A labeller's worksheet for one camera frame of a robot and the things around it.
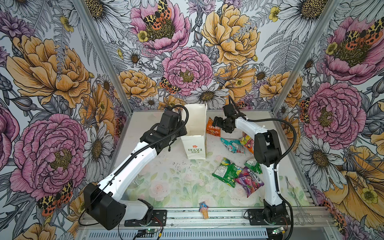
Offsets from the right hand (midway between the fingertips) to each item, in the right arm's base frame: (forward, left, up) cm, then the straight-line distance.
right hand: (218, 129), depth 104 cm
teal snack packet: (-14, -8, 0) cm, 16 cm away
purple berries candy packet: (-35, -13, -1) cm, 38 cm away
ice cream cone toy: (-48, +12, -3) cm, 49 cm away
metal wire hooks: (-51, -38, -7) cm, 64 cm away
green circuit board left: (-56, +37, -5) cm, 67 cm away
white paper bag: (-21, +16, +16) cm, 31 cm away
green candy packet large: (-30, -2, -2) cm, 30 cm away
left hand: (-16, +22, +20) cm, 34 cm away
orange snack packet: (+1, +4, -2) cm, 5 cm away
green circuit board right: (-57, -22, -7) cm, 61 cm away
